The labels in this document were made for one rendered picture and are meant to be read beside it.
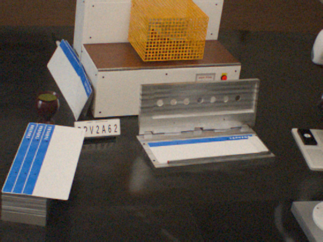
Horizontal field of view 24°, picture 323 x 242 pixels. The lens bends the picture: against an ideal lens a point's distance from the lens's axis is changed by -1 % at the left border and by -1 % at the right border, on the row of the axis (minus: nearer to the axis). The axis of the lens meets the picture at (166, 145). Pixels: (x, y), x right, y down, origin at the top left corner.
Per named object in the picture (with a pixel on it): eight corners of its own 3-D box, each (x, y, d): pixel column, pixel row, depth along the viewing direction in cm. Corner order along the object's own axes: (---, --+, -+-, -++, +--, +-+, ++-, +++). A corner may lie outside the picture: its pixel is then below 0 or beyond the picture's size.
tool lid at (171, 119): (142, 85, 250) (140, 84, 252) (138, 138, 257) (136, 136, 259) (259, 79, 266) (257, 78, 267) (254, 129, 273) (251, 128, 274)
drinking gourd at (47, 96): (30, 125, 261) (30, 97, 255) (40, 115, 268) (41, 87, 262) (52, 131, 259) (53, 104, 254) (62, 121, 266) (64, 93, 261)
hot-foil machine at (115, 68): (93, 120, 270) (102, 21, 250) (67, 70, 301) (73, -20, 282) (278, 108, 296) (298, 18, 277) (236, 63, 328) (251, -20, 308)
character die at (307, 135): (304, 144, 271) (304, 142, 270) (296, 131, 279) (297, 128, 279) (316, 145, 272) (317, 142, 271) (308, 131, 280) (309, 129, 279)
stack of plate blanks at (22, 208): (45, 226, 214) (47, 197, 209) (1, 220, 214) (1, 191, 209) (67, 153, 249) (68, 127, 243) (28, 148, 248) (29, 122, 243)
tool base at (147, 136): (154, 173, 245) (156, 164, 243) (135, 140, 261) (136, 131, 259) (274, 162, 260) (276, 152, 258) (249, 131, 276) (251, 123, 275)
